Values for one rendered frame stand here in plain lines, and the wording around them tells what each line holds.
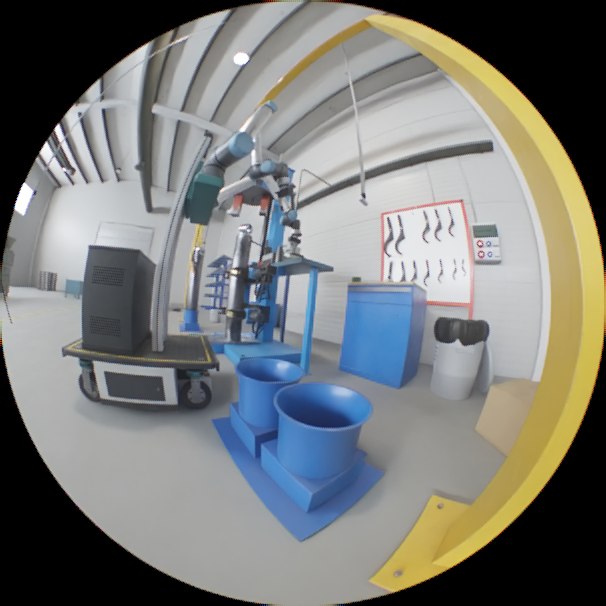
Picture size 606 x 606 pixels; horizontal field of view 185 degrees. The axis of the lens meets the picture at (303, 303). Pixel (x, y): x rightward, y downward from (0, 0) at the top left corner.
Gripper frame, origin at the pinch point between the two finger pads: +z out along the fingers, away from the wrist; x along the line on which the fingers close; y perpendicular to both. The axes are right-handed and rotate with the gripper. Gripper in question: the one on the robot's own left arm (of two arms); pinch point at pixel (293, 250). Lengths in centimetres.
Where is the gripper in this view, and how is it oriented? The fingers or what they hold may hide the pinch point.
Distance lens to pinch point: 188.4
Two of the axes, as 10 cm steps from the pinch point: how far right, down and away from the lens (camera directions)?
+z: -1.0, 10.0, -0.2
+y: -6.5, -0.5, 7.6
